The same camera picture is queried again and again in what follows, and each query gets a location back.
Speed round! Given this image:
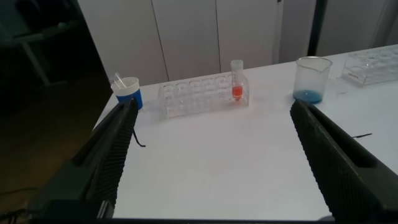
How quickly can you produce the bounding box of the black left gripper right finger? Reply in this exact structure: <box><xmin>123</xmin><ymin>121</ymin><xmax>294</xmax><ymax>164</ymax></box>
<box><xmin>289</xmin><ymin>99</ymin><xmax>398</xmax><ymax>223</ymax></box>

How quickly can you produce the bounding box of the thin black finger wire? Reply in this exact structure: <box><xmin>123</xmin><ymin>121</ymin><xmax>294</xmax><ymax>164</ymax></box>
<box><xmin>132</xmin><ymin>129</ymin><xmax>147</xmax><ymax>148</ymax></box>

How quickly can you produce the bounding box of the clear glass beaker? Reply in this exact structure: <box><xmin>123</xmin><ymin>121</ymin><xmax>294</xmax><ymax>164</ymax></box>
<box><xmin>292</xmin><ymin>56</ymin><xmax>334</xmax><ymax>105</ymax></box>

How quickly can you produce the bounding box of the white office desk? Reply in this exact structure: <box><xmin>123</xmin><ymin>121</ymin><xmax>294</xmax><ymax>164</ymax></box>
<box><xmin>0</xmin><ymin>20</ymin><xmax>82</xmax><ymax>87</ymax></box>

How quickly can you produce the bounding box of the clear plastic test tube rack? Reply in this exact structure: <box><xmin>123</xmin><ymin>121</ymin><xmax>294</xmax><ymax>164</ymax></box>
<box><xmin>158</xmin><ymin>72</ymin><xmax>251</xmax><ymax>120</ymax></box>
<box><xmin>340</xmin><ymin>45</ymin><xmax>398</xmax><ymax>88</ymax></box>

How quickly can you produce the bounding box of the test tube with red liquid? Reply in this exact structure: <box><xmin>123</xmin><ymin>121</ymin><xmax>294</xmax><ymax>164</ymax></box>
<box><xmin>230</xmin><ymin>59</ymin><xmax>245</xmax><ymax>102</ymax></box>

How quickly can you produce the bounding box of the black floor cable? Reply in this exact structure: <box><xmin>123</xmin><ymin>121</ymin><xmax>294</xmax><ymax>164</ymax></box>
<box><xmin>0</xmin><ymin>185</ymin><xmax>40</xmax><ymax>198</ymax></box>

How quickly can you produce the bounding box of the test tube with blue liquid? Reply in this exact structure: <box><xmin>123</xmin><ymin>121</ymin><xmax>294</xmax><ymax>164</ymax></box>
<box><xmin>108</xmin><ymin>72</ymin><xmax>127</xmax><ymax>91</ymax></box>

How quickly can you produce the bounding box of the blue white paper cup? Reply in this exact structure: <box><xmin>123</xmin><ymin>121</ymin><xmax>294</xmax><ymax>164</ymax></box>
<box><xmin>110</xmin><ymin>77</ymin><xmax>144</xmax><ymax>112</ymax></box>

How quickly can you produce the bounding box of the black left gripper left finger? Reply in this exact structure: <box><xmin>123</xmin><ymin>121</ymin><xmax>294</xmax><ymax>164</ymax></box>
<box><xmin>27</xmin><ymin>98</ymin><xmax>139</xmax><ymax>218</ymax></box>

